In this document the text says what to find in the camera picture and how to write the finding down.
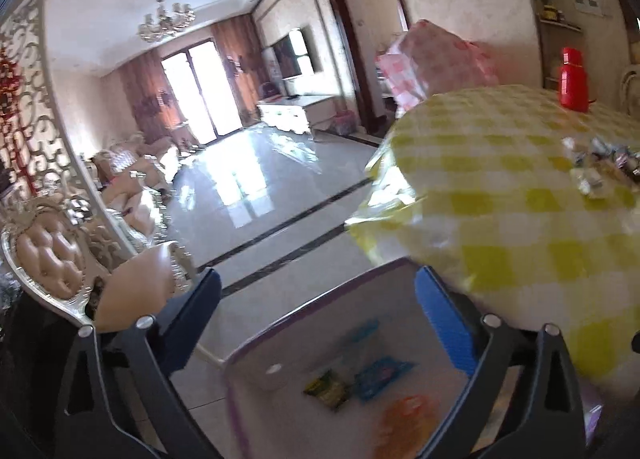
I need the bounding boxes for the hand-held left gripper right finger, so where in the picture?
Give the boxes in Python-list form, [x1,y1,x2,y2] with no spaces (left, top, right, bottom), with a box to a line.
[414,265,588,459]

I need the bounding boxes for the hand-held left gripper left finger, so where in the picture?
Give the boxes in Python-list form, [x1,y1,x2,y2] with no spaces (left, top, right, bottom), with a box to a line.
[55,266,223,459]

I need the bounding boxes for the white storage box purple rim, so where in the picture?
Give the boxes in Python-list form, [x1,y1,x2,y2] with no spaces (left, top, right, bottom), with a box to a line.
[220,259,606,459]

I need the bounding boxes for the small blue snack packet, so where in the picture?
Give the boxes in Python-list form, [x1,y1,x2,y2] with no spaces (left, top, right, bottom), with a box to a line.
[354,358,418,402]

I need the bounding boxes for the orange snack packet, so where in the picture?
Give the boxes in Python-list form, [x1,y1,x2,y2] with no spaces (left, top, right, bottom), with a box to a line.
[375,394,441,445]

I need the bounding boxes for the green yellow snack packet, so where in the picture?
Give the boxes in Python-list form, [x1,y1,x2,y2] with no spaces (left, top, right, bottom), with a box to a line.
[302,370,351,412]

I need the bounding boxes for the beige sofa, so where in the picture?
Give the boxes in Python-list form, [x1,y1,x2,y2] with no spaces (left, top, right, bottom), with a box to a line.
[90,134,191,240]

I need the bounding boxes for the beige tufted chair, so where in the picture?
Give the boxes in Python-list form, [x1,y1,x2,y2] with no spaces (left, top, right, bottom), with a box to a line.
[0,199,198,335]

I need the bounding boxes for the yellow checked tablecloth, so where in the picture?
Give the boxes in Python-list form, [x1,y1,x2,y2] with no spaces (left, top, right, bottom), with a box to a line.
[345,84,640,390]

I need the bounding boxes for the white television cabinet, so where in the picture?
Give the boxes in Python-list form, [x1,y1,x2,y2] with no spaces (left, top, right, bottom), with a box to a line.
[256,95,336,136]

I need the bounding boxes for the pile of silver snack packets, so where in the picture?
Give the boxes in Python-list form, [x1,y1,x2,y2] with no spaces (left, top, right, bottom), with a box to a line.
[562,135,640,200]

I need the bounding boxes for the glass balcony door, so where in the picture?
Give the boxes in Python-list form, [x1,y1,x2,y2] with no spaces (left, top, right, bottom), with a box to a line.
[160,41,241,144]

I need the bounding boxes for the pink basket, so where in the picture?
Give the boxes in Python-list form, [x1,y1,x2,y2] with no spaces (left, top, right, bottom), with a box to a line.
[332,110,357,136]

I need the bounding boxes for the brown curtain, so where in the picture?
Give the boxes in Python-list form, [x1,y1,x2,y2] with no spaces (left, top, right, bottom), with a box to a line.
[117,50,183,144]
[210,14,266,128]

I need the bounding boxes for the white lattice screen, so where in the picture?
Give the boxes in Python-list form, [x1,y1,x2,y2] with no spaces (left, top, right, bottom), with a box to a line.
[0,0,138,260]

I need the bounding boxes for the pink checked chair cover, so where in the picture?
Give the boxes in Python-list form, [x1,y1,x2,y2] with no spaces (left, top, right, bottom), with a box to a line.
[375,19,496,112]

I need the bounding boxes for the red thermos jug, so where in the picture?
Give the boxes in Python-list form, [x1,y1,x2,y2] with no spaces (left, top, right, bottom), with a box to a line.
[557,46,598,114]

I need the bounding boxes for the crystal chandelier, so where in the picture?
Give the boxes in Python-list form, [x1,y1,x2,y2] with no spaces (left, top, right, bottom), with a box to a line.
[137,0,197,42]

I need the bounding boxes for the red knot decoration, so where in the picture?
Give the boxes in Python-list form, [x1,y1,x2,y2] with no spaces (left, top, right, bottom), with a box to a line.
[0,46,26,130]

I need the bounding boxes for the wall television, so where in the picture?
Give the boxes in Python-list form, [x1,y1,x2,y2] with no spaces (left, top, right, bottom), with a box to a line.
[272,28,311,82]

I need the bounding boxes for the dark wooden door frame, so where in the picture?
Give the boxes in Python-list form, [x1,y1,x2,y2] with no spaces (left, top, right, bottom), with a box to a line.
[320,0,416,134]

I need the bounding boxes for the wall shelf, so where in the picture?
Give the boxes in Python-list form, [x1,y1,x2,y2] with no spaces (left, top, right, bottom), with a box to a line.
[537,14,583,32]

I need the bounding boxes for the white wall switch panel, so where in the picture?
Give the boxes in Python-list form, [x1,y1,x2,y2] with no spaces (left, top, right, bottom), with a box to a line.
[572,0,613,17]

